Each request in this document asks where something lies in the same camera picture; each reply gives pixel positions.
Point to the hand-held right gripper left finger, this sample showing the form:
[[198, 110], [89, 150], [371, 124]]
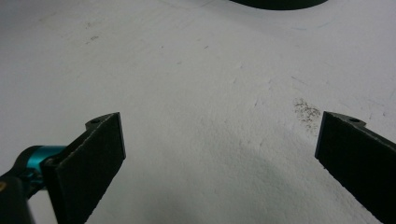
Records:
[[81, 174]]

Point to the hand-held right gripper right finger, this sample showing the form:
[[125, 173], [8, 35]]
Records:
[[361, 161]]

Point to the black oval tray with stand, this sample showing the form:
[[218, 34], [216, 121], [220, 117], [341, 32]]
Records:
[[277, 3]]

